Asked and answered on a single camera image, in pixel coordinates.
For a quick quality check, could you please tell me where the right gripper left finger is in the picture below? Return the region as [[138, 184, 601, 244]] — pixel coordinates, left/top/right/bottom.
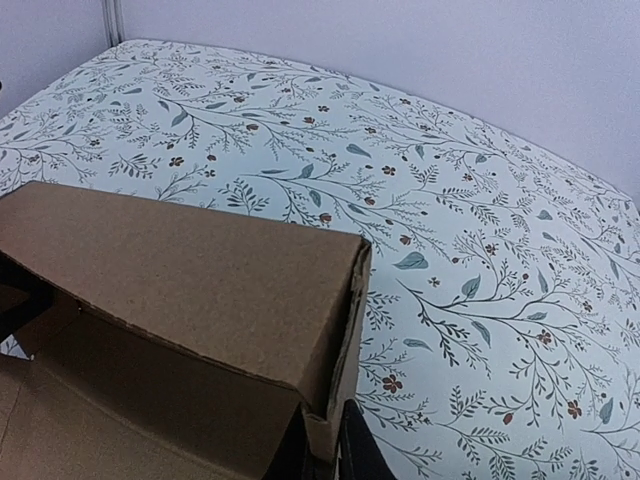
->
[[1, 254, 55, 360]]

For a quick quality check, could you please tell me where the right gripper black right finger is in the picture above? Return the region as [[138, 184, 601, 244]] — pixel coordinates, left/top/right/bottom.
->
[[338, 399, 396, 480]]

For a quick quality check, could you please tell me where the brown cardboard box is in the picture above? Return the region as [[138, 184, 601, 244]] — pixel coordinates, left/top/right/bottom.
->
[[1, 181, 371, 479]]

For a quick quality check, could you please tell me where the floral patterned table mat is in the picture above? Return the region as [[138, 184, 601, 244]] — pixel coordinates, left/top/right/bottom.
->
[[1, 40, 639, 479]]

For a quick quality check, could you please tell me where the left aluminium frame post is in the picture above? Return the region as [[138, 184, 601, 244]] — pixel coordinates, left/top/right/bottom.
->
[[101, 0, 125, 47]]

